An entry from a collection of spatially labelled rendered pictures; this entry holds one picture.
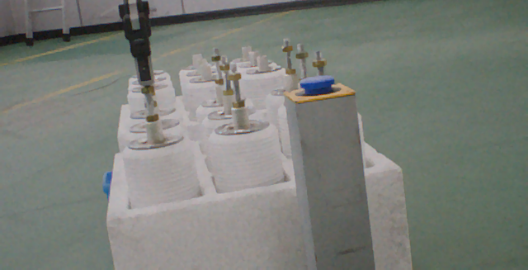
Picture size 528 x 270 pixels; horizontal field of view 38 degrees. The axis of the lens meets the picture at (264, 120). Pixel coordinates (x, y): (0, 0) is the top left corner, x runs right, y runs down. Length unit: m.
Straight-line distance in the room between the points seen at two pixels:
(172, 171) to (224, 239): 0.11
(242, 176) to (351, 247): 0.20
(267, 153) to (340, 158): 0.18
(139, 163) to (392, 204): 0.34
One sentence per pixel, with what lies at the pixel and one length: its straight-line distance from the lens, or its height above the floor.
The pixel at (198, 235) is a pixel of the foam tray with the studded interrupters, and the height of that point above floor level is 0.14.
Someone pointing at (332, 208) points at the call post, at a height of 0.18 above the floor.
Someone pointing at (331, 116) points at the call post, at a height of 0.29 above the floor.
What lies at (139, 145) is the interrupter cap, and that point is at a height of 0.25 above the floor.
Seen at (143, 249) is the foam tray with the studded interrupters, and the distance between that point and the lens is 1.01.
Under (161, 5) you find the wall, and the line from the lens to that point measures 8.05.
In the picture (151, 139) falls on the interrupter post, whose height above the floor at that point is 0.26.
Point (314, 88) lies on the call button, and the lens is 0.87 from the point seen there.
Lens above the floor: 0.46
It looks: 11 degrees down
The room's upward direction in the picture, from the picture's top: 8 degrees counter-clockwise
